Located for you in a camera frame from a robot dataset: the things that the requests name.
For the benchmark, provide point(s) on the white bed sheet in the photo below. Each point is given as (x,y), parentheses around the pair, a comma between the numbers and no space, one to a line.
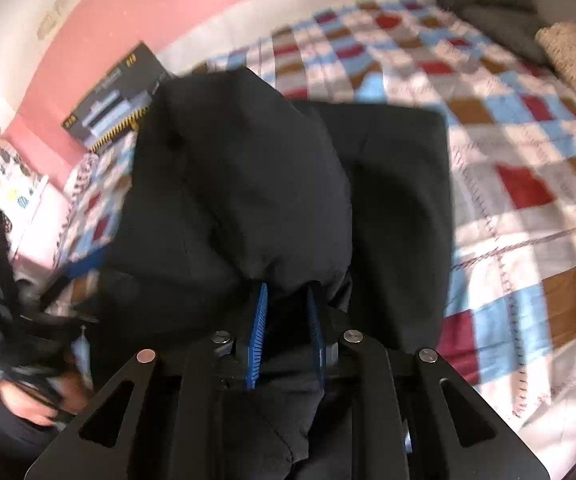
(288,15)

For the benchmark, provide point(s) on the person's left forearm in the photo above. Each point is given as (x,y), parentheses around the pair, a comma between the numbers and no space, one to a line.
(2,442)

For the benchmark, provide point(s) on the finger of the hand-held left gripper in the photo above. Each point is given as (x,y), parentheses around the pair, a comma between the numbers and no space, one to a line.
(85,265)

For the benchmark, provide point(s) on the red white striped pillow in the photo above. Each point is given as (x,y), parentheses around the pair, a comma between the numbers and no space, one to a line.
(83,175)

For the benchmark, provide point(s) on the checked patchwork quilt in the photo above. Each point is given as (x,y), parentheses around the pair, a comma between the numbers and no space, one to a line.
(518,135)

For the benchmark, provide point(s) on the person's left hand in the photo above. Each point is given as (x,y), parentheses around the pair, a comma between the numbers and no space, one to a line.
(27,407)

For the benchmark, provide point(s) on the grey quilted garment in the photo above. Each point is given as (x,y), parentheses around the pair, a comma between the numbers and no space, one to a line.
(488,5)

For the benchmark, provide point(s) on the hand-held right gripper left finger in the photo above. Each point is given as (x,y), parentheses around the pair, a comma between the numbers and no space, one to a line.
(257,340)

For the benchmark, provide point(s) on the black appliance cardboard box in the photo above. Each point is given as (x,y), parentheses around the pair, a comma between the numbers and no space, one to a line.
(110,100)

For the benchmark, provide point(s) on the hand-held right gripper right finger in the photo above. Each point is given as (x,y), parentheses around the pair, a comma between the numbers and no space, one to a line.
(316,330)

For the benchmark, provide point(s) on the pineapple print cloth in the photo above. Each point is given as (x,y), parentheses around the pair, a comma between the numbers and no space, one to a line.
(7,180)

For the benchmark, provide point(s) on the beige textured cloth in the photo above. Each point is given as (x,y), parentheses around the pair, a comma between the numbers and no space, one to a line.
(573,60)

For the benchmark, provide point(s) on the black jacket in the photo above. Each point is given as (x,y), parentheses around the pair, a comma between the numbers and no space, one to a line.
(227,185)

